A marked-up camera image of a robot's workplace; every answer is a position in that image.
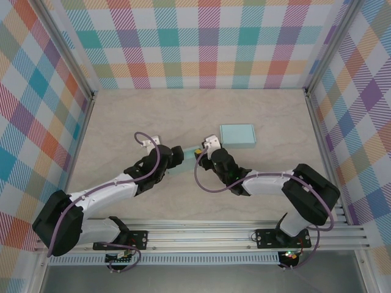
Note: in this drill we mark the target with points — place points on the light blue cardboard box base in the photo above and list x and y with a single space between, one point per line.
189 152

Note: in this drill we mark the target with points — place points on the teal paper box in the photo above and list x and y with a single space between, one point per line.
238 135

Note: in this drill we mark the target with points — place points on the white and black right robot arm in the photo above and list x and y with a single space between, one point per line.
265 186

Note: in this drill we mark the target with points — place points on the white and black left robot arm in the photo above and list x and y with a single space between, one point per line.
104 198

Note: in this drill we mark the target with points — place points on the left circuit board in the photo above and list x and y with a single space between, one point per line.
119 259

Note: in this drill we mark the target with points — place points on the circuit board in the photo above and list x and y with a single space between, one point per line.
119 259
290 255

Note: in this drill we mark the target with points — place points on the right circuit board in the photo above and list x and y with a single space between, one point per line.
290 255

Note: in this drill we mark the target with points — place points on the grey metal shelf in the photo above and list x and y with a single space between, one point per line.
198 279

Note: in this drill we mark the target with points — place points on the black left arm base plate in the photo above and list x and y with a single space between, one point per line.
140 238

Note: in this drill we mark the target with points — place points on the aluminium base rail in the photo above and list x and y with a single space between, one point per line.
198 235

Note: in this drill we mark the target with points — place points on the aluminium left side rail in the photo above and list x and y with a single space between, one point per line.
82 137

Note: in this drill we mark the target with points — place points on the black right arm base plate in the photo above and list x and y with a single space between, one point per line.
265 238

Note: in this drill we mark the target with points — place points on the aluminium right side rail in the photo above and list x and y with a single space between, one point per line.
327 152

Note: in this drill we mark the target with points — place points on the aluminium left corner post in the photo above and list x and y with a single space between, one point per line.
66 45

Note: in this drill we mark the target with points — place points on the aluminium corner post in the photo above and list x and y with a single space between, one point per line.
66 45
331 45

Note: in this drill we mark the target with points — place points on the aluminium right corner post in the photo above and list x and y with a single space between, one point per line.
331 45

